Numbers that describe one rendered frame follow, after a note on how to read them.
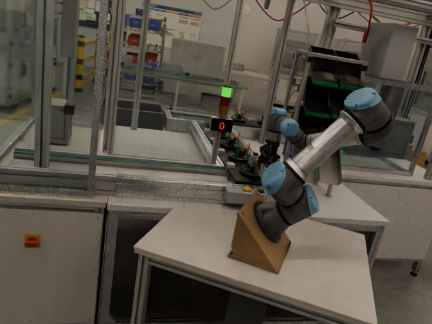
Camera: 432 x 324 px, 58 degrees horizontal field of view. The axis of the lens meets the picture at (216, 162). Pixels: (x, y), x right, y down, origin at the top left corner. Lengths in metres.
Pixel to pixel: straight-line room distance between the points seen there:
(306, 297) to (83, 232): 1.05
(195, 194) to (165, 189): 0.15
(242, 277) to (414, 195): 2.19
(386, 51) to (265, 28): 9.77
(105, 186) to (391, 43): 2.19
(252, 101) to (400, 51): 6.69
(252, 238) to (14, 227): 1.08
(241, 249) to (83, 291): 0.92
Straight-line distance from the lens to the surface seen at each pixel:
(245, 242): 1.53
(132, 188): 1.92
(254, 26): 12.69
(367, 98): 1.50
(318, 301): 1.49
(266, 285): 1.48
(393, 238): 3.52
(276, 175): 1.47
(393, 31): 3.14
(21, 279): 2.15
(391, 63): 3.17
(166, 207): 1.88
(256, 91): 9.58
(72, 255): 2.04
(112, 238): 1.96
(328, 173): 2.30
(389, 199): 3.31
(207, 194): 1.97
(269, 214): 1.60
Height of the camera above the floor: 1.68
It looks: 18 degrees down
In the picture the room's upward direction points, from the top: 10 degrees clockwise
